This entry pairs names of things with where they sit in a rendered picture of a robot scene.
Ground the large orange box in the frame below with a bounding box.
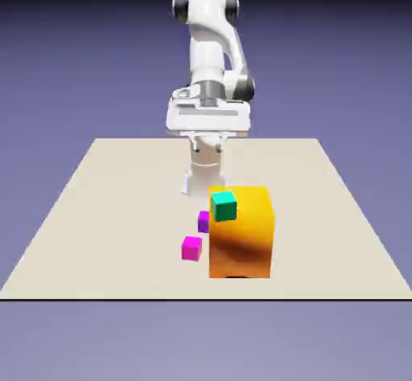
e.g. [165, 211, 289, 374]
[208, 185, 276, 280]

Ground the small teal cube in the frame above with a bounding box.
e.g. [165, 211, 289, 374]
[210, 190, 238, 223]

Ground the small purple cube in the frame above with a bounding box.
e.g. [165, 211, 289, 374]
[197, 210, 211, 235]

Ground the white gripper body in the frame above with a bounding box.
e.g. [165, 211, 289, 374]
[165, 98, 253, 138]

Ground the small magenta cube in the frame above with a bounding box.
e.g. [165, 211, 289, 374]
[180, 236, 204, 263]

